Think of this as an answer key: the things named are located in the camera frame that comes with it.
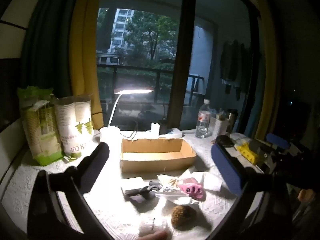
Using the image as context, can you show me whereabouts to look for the white paper towel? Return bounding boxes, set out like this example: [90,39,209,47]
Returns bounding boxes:
[191,172,222,192]
[120,177,146,195]

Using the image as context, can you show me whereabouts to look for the pink plush toy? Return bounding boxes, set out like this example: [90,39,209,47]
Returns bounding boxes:
[178,178,204,200]

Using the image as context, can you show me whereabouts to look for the bubble wrap bundle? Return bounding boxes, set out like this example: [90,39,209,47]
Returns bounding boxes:
[155,174,199,205]

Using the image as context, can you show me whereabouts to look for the brown fuzzy ball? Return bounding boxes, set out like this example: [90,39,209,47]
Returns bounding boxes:
[170,205,197,229]

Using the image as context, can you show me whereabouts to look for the tissue pack with cartoon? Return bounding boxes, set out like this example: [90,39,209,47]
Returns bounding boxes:
[138,221,169,240]

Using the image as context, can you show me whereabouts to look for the grey socks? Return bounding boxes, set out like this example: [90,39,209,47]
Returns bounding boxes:
[124,181,162,205]

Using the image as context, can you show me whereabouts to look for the person's hand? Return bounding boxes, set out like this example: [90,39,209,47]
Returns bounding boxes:
[298,189,314,203]

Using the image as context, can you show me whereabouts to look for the yellow package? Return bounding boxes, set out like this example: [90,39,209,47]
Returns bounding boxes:
[235,142,260,165]

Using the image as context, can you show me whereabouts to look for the black round object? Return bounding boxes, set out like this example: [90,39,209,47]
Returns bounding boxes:
[215,135,234,147]

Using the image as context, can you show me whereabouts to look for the white perforated organizer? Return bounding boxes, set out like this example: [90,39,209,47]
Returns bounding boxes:
[210,112,234,137]

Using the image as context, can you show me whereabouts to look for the clear water bottle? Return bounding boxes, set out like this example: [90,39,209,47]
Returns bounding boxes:
[195,99,211,138]

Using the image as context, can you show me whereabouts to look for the white power strip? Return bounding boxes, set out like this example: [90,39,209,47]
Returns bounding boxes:
[159,128,183,139]

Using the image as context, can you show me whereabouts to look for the white patterned tablecloth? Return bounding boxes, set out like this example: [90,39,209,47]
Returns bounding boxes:
[1,128,264,240]

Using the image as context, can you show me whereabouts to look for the cardboard box tray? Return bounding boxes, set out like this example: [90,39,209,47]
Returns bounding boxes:
[120,138,196,173]

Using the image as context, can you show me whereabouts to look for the black charger adapter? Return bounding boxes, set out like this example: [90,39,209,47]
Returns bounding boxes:
[158,120,168,134]

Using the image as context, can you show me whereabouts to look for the white charger adapter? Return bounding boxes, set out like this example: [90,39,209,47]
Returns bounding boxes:
[150,122,160,138]

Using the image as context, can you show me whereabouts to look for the white desk lamp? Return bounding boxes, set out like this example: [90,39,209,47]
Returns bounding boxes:
[99,88,153,145]

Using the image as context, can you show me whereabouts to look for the white paper cup pack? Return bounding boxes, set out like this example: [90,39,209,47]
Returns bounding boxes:
[54,94,94,160]

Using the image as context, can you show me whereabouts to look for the green paper cup pack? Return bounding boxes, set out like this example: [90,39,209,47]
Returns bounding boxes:
[18,86,62,166]

